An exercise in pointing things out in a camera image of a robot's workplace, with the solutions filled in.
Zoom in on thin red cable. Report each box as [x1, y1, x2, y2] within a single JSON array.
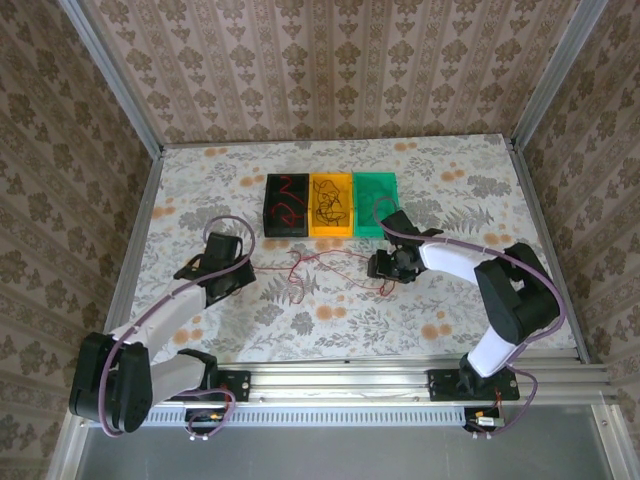
[[252, 248, 397, 305], [268, 175, 307, 227]]

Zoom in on floral table covering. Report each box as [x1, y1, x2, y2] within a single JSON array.
[[119, 133, 576, 369]]

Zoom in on orange plastic bin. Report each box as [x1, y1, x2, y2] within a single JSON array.
[[308, 172, 355, 240]]

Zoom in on black plastic bin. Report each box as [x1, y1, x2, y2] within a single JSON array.
[[263, 172, 311, 239]]

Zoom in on green plastic bin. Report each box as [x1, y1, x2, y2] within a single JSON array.
[[352, 171, 400, 239]]

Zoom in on black controller board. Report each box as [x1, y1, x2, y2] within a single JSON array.
[[463, 407, 507, 434], [183, 408, 226, 436]]

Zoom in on grey metal shelf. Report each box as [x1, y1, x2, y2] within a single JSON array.
[[74, 424, 616, 480]]

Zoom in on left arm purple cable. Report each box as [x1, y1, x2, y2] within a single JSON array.
[[97, 215, 257, 442]]

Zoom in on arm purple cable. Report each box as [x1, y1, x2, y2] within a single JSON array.
[[97, 215, 257, 442], [372, 196, 569, 441]]

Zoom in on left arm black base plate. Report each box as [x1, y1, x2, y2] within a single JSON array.
[[199, 368, 251, 402]]

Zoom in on aluminium mounting rail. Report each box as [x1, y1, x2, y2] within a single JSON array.
[[74, 363, 609, 402]]

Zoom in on slotted grey cable duct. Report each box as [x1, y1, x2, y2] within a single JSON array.
[[144, 404, 471, 427]]

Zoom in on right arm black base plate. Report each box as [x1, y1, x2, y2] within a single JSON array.
[[428, 367, 521, 402]]

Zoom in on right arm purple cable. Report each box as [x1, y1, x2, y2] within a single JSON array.
[[372, 196, 569, 441]]

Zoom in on aluminium frame post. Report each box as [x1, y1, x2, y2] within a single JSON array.
[[54, 0, 166, 156], [512, 0, 609, 149]]

